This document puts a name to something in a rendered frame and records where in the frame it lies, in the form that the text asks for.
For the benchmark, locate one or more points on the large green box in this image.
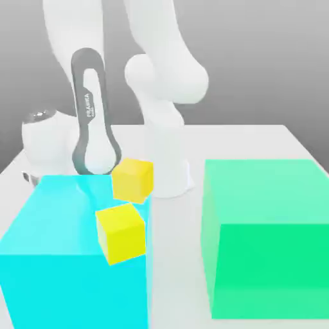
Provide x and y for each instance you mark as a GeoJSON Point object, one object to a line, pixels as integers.
{"type": "Point", "coordinates": [270, 257]}

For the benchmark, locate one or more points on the small lemon-yellow cube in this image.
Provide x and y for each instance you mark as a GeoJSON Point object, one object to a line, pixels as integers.
{"type": "Point", "coordinates": [123, 236]}

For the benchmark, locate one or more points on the small orange-yellow cube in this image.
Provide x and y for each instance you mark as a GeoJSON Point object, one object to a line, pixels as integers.
{"type": "Point", "coordinates": [132, 182]}

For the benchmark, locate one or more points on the large cyan box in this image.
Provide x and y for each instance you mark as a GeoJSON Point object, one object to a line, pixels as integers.
{"type": "Point", "coordinates": [64, 282]}

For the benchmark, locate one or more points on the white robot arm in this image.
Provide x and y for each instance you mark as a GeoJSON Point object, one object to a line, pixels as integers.
{"type": "Point", "coordinates": [164, 64]}

